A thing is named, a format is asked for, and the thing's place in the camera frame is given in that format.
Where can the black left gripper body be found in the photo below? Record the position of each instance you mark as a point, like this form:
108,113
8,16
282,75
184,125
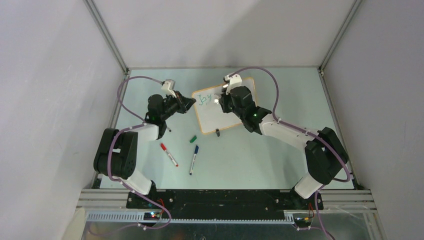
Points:
172,105

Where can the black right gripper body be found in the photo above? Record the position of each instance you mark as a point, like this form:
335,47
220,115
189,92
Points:
229,106

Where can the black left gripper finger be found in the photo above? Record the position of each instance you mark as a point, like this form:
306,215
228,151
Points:
185,101
186,107

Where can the yellow framed whiteboard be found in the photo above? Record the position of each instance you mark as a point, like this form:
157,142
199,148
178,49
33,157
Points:
209,113

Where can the green marker cap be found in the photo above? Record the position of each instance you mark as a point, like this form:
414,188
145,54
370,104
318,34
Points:
193,139

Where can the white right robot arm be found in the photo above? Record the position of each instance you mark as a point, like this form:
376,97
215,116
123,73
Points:
324,153

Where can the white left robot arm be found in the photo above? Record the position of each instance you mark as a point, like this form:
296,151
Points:
116,156

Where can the red marker pen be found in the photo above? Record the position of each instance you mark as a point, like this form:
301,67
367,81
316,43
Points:
169,154

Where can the blue marker pen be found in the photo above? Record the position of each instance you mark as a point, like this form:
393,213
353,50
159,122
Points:
196,149

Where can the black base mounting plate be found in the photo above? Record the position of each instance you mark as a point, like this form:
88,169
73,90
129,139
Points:
221,205

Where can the left controller circuit board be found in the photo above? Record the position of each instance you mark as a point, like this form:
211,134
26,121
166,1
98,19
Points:
152,216

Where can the controller circuit board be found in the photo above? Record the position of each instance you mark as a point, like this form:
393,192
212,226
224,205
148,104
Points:
152,216
302,223

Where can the right controller circuit board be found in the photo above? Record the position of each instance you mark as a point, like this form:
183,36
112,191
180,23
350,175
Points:
302,223

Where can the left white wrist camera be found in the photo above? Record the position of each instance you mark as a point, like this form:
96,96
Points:
168,87

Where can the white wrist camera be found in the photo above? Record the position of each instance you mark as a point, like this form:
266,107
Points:
168,87
231,82

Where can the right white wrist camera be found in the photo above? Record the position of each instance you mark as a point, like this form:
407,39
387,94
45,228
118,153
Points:
231,82

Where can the left aluminium frame post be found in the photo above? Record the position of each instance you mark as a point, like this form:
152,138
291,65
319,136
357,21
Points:
106,34

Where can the aluminium frame post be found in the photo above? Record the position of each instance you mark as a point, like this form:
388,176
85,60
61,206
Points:
106,34
340,33

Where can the right aluminium frame post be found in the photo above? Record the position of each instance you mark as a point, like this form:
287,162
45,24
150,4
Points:
340,33

